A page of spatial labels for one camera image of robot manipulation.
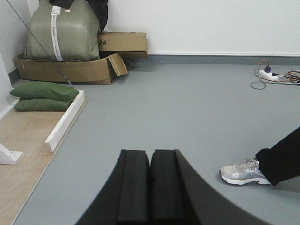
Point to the black trouser leg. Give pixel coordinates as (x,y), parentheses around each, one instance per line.
(282,161)

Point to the lower green sandbag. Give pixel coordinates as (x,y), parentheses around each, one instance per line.
(40,104)

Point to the upper green sandbag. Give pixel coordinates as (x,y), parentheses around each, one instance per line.
(47,90)

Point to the purple plug adapter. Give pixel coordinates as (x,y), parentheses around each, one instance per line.
(268,69)

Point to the flattened open cardboard box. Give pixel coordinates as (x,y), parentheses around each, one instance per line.
(101,71)

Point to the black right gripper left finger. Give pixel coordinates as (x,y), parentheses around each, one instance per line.
(124,198)

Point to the white grey sneaker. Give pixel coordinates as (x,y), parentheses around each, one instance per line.
(243,173)

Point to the plywood base platform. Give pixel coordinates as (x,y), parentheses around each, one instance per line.
(26,132)

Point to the large green woven sack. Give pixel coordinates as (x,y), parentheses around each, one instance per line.
(63,34)

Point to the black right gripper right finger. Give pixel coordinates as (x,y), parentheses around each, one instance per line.
(180,196)

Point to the green sandbag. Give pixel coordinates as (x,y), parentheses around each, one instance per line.
(47,90)
(40,104)

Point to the white power strip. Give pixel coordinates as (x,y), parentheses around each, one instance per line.
(270,76)

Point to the brown cardboard box labelled 2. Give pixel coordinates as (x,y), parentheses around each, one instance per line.
(127,44)

